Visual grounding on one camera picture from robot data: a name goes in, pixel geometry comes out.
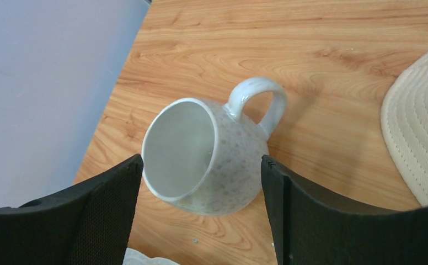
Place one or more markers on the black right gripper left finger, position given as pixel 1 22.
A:
pixel 86 223

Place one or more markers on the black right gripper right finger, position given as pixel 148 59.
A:
pixel 312 224

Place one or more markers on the white tiered dessert stand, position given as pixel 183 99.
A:
pixel 135 257

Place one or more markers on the white ceramic mug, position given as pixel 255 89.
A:
pixel 204 156

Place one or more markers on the beige bucket hat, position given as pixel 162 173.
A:
pixel 404 122

